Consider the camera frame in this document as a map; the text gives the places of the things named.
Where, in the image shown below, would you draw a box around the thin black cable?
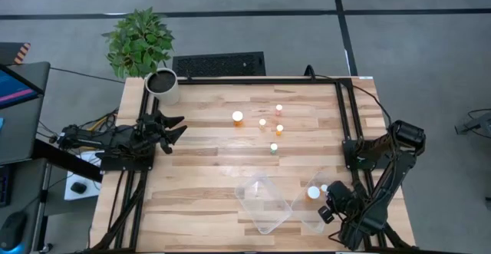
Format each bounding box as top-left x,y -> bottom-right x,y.
49,67 -> 127,84

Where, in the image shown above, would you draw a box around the black computer mouse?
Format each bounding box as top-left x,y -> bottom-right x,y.
70,181 -> 88,195
0,210 -> 28,252

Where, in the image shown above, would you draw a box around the black cable bundle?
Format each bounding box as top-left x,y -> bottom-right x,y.
37,107 -> 120,140

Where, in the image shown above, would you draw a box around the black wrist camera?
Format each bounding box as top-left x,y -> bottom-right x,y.
317,206 -> 336,225

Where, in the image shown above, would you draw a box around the computer monitor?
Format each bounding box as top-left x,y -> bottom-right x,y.
0,61 -> 51,166

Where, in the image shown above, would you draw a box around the white plant pot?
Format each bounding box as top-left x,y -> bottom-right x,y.
144,68 -> 181,106

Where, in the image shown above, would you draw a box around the green leafy plant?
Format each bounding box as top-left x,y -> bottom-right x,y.
101,7 -> 176,80

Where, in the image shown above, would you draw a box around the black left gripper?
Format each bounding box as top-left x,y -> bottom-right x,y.
136,111 -> 189,155

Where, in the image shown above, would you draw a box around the grey desk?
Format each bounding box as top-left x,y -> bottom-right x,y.
0,157 -> 51,253

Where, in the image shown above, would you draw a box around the open laptop blue screen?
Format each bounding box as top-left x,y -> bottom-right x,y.
0,64 -> 44,110

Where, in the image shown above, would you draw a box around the white paper sheet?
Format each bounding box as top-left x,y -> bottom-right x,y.
64,150 -> 103,202

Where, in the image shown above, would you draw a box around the clear plastic bin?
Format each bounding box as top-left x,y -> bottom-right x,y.
290,170 -> 338,235
233,171 -> 294,236

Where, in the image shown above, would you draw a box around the black ramp hazard stripes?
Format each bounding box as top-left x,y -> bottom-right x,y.
0,41 -> 31,66

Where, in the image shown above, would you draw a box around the black floor vent grille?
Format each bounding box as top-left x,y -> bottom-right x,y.
172,51 -> 267,78

